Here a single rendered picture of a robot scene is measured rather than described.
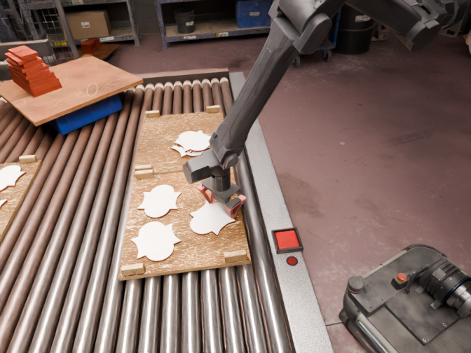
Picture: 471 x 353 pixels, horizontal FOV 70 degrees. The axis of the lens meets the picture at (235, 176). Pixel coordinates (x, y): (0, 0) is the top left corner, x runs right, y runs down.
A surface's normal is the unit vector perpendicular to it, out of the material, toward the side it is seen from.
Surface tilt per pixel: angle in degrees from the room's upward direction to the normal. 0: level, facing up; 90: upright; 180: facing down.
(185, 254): 0
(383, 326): 0
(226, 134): 76
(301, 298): 0
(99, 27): 90
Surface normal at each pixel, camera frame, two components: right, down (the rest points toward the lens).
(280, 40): -0.80, 0.21
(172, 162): -0.04, -0.76
